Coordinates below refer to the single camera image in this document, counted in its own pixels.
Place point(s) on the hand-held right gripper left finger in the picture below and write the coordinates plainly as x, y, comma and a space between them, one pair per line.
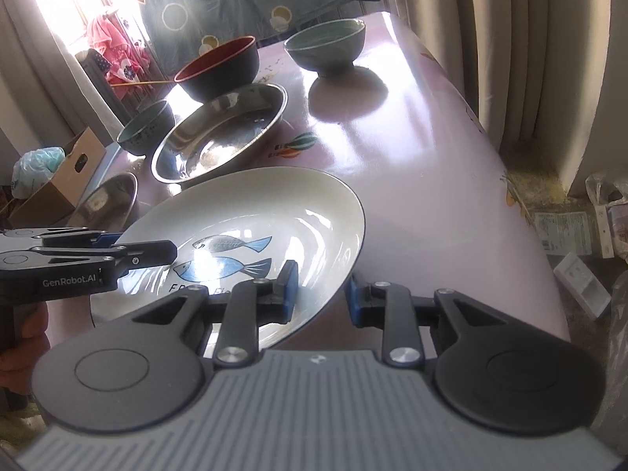
288, 289

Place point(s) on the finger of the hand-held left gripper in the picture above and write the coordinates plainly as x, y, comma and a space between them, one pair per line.
147, 252
105, 239

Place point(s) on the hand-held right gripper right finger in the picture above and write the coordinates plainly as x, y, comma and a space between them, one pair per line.
354, 304

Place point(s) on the small steel plate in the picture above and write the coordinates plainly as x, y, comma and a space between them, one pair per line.
105, 201

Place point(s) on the white fish print plate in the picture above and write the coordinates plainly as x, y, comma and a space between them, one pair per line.
274, 206

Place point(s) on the small dark green bowl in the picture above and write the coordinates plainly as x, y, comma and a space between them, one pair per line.
147, 130

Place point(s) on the large steel bowl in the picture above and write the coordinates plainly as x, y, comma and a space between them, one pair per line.
221, 132

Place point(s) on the red and black bowl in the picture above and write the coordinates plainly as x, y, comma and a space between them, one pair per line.
225, 71

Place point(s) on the large grey green bowl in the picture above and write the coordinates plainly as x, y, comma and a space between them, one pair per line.
326, 49

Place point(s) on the person's left hand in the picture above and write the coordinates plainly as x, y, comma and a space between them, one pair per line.
35, 338

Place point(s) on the cardboard box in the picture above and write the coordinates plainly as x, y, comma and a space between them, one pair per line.
64, 181

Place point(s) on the grey blue stool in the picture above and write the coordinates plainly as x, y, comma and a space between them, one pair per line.
107, 164

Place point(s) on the light plastic bag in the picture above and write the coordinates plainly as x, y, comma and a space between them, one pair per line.
37, 167

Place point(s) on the grey ribbed cover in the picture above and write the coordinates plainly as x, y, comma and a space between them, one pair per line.
100, 88

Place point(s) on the yellow stick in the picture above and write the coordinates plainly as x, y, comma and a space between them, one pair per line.
142, 82

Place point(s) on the pink clothes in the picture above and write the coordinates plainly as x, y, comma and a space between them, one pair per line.
117, 44

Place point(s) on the beige curtain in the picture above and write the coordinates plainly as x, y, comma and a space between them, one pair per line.
29, 59
515, 59

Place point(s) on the printed paper packet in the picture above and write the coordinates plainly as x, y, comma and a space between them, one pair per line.
562, 233

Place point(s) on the white flat box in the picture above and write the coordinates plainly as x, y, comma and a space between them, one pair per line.
581, 284

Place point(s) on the clear plastic bag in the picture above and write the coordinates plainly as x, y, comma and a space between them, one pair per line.
608, 196

